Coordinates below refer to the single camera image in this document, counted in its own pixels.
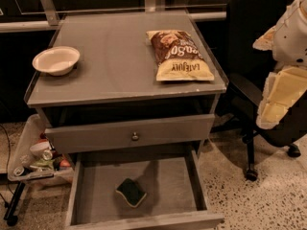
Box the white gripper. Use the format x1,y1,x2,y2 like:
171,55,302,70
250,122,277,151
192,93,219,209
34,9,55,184
252,0,307,129

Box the green yellow sponge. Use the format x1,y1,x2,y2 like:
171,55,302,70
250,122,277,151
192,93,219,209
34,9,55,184
115,178,147,208

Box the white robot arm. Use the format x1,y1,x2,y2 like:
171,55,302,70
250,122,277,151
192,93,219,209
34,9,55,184
252,0,307,129

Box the open grey middle drawer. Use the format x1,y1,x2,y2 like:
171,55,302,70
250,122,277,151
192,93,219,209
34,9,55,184
65,144,224,230

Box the grey drawer cabinet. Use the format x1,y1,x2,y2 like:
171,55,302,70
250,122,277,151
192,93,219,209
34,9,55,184
23,11,230,230

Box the round metal drawer knob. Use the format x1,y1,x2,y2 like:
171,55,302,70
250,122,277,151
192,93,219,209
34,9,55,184
131,132,139,141

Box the grey top drawer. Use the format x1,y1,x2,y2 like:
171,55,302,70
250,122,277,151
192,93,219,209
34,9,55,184
45,114,214,153

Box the black office chair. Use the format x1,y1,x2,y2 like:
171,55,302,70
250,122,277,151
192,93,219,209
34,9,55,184
216,0,307,181

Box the brown yellow chip bag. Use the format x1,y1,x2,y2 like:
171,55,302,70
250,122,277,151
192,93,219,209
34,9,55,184
147,30,214,81

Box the white paper bowl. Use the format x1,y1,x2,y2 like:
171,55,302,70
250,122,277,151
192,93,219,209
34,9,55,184
32,46,80,76

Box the metal railing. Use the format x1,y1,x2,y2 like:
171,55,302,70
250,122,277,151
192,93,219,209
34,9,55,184
0,0,226,33

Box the white cup in bin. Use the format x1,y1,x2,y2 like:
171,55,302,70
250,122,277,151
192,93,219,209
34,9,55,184
30,141,51,157

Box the black stand leg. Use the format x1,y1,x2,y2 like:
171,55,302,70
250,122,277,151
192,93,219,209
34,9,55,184
4,182,25,226

